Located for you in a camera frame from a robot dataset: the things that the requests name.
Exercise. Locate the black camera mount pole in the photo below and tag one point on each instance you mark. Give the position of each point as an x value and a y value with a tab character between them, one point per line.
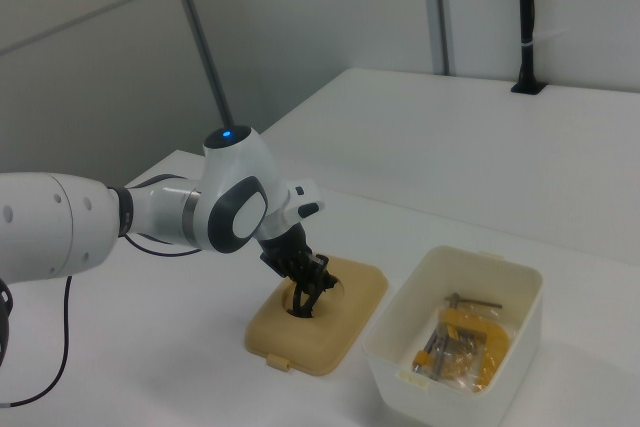
526	22

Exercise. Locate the yellow clamp tool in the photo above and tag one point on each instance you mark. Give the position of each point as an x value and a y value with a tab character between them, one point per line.
494	347

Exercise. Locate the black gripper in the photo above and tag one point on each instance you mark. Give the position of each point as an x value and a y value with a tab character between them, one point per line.
286	249

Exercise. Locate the bag of metal bits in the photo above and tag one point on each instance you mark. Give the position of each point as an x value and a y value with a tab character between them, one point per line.
450	347

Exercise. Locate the grey partition post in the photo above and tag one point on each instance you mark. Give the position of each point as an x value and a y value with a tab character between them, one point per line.
441	12
202	42

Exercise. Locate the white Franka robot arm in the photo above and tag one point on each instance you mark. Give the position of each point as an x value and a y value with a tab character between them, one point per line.
50	222

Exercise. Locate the white plastic tool case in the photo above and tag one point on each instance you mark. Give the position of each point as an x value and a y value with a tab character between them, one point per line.
522	297

